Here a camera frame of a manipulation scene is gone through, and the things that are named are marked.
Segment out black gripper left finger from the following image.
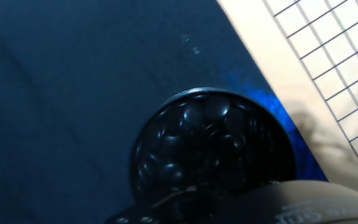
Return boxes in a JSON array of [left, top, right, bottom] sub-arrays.
[[206, 184, 239, 206]]

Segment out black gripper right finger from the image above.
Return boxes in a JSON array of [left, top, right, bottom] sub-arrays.
[[258, 179, 279, 187]]

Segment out tan go board sheet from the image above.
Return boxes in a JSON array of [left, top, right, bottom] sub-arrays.
[[216, 0, 358, 202]]

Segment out black round stone bowl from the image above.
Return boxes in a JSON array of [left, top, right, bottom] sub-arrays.
[[129, 87, 298, 215]]

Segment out blue black printed mat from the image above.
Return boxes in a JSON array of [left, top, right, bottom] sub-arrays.
[[0, 0, 329, 224]]

